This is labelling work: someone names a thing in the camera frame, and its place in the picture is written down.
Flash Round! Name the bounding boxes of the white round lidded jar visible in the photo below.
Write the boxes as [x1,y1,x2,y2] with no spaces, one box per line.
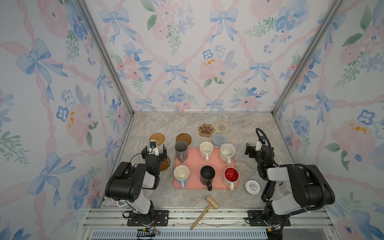
[245,180,261,195]

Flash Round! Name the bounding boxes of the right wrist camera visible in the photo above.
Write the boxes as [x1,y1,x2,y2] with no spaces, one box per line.
[255,141,263,151]

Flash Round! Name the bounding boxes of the blue handled cream mug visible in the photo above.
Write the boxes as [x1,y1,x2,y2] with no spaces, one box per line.
[174,165,190,190]

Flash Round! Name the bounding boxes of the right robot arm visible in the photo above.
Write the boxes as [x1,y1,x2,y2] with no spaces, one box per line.
[245,142,336,226]

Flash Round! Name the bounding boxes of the grey mug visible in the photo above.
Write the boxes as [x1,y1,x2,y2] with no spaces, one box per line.
[175,141,189,163]

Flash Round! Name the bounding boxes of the dark brown glossy coaster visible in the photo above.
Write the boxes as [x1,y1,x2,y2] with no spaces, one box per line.
[159,157,171,172]

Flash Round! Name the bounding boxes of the brown cork round coaster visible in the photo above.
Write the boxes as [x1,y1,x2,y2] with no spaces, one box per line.
[176,133,192,146]

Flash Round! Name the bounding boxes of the beige woven round coaster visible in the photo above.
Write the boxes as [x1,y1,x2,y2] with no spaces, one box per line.
[214,122,229,134]

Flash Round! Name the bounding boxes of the woven rattan coaster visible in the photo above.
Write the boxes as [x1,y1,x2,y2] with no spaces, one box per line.
[150,133,165,146]

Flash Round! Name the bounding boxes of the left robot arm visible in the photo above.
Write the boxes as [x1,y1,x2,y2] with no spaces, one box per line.
[105,146,169,227]

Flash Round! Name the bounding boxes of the grey blue woven coaster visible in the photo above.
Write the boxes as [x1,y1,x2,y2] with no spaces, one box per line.
[212,134,229,146]

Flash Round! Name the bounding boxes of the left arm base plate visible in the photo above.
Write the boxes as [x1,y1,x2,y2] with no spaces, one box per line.
[123,210,169,227]

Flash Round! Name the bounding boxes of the wooden mallet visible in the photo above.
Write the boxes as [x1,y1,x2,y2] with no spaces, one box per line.
[190,196,219,230]

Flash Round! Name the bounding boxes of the black mug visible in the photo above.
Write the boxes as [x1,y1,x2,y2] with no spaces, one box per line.
[200,166,216,191]

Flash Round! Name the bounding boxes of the pink tray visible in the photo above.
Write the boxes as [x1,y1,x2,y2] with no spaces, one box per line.
[173,148,240,190]

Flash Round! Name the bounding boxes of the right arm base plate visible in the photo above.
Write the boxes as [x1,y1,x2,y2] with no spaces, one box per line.
[245,210,285,227]

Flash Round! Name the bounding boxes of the cream mug right back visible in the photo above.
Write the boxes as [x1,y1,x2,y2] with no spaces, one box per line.
[219,144,236,165]

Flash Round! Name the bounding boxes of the cream mug middle back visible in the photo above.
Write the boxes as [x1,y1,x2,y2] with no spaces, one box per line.
[200,142,214,162]

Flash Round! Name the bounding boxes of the red interior white mug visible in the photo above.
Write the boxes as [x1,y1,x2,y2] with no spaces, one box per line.
[222,167,240,191]

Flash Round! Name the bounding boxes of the paw shaped wooden coaster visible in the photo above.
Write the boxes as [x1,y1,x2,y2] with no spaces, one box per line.
[198,124,215,138]

